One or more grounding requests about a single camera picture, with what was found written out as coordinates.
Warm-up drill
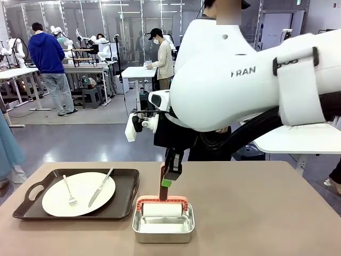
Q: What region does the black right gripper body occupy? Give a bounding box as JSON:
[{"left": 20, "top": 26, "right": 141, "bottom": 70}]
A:
[{"left": 153, "top": 116, "right": 198, "bottom": 150}]

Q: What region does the pink brown lint roller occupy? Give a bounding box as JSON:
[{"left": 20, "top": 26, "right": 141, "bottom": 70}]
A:
[{"left": 136, "top": 164, "right": 191, "bottom": 218}]

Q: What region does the dark brown serving tray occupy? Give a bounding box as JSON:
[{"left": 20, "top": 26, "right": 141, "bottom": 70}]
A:
[{"left": 12, "top": 167, "right": 141, "bottom": 221}]

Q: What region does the silver table knife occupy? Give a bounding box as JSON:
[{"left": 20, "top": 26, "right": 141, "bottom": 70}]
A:
[{"left": 87, "top": 167, "right": 115, "bottom": 209}]

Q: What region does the white round plate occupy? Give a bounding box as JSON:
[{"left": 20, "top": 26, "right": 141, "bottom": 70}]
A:
[{"left": 42, "top": 172, "right": 117, "bottom": 217}]

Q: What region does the silver fork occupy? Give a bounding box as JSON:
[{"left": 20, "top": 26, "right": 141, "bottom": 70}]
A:
[{"left": 62, "top": 174, "right": 79, "bottom": 208}]

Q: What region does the person in denim jacket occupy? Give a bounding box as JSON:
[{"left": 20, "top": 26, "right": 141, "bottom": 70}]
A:
[{"left": 188, "top": 0, "right": 251, "bottom": 162}]

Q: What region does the dark stool with teal top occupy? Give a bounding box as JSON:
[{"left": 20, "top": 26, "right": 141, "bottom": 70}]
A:
[{"left": 138, "top": 90, "right": 151, "bottom": 113}]

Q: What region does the rectangular metal tin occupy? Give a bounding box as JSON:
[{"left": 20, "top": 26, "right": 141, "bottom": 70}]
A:
[{"left": 132, "top": 203, "right": 196, "bottom": 244}]

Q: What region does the white standing desk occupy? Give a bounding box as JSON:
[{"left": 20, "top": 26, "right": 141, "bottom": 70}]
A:
[{"left": 120, "top": 66, "right": 161, "bottom": 118}]

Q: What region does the black stool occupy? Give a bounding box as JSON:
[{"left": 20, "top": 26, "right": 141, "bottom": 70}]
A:
[{"left": 235, "top": 143, "right": 267, "bottom": 162}]

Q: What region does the person in cream cardigan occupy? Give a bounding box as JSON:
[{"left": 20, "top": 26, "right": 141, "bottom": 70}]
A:
[{"left": 144, "top": 27, "right": 176, "bottom": 92}]

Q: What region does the grey plastic stool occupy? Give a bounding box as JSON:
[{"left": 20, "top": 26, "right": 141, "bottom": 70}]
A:
[{"left": 80, "top": 85, "right": 105, "bottom": 109}]

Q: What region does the wooden bar rack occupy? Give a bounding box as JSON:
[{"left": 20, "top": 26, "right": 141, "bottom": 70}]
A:
[{"left": 71, "top": 47, "right": 100, "bottom": 68}]

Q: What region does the white side table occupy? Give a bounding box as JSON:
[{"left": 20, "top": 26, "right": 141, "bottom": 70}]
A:
[{"left": 239, "top": 117, "right": 341, "bottom": 171}]

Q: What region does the white door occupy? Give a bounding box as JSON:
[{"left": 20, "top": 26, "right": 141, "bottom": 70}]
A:
[{"left": 259, "top": 10, "right": 305, "bottom": 51}]

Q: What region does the man in blue hoodie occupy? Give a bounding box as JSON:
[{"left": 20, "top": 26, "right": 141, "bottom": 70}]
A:
[{"left": 27, "top": 22, "right": 79, "bottom": 117}]

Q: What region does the black tripod with white device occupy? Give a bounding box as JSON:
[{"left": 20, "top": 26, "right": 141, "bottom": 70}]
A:
[{"left": 280, "top": 27, "right": 294, "bottom": 41}]

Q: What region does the light blue garment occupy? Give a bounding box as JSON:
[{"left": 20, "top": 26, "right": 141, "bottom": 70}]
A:
[{"left": 0, "top": 100, "right": 28, "bottom": 188}]

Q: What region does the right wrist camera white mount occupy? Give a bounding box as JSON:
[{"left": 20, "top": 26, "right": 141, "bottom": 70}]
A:
[{"left": 124, "top": 113, "right": 160, "bottom": 143}]

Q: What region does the black corrugated cable hose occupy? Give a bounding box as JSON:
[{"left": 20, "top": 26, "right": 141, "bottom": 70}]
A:
[{"left": 196, "top": 105, "right": 284, "bottom": 162}]

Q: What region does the white lab desk with frame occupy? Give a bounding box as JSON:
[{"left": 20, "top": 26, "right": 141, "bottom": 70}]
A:
[{"left": 63, "top": 60, "right": 116, "bottom": 108}]

